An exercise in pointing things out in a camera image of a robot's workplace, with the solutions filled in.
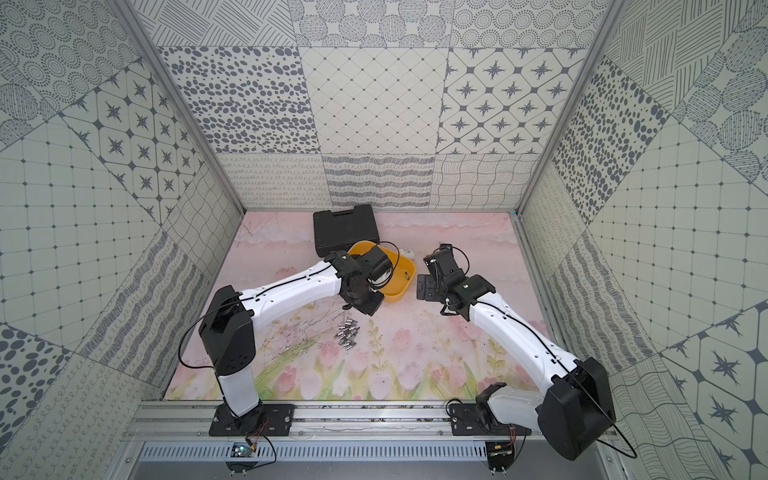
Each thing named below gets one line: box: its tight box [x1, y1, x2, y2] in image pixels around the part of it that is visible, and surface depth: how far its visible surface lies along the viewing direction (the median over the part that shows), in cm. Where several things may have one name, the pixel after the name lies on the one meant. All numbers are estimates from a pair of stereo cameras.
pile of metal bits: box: [335, 319, 360, 351], surface depth 90 cm
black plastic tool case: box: [313, 204, 380, 258], surface depth 113 cm
